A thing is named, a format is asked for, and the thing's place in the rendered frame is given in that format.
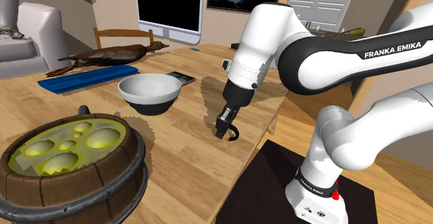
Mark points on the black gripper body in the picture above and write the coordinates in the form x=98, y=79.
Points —
x=238, y=93

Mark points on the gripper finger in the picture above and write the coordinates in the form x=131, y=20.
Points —
x=236, y=133
x=222, y=125

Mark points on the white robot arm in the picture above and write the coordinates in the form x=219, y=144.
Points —
x=264, y=40

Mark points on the dark smartphone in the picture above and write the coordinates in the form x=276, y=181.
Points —
x=186, y=78

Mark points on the wooden table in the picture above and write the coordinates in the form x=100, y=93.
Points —
x=189, y=169

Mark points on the dark robot stand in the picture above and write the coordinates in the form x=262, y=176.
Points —
x=260, y=186

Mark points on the small blue flat object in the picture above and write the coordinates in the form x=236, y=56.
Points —
x=194, y=49

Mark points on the white bowl with black base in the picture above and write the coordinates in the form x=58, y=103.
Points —
x=148, y=89

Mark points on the white-framed black monitor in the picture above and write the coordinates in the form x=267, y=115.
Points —
x=169, y=3

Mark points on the dark side table with green object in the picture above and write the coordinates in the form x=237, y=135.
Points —
x=338, y=34

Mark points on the grey panelled door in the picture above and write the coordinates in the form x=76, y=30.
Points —
x=321, y=7

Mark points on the wooden chair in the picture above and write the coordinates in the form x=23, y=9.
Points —
x=121, y=33

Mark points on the brown duck figure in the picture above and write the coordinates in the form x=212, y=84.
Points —
x=111, y=54

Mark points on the blue folded cloth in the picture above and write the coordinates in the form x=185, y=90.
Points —
x=88, y=78

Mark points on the wooden barrel with green liquid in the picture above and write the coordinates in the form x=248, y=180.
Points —
x=77, y=186

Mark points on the white sofa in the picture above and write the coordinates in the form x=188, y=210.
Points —
x=37, y=34

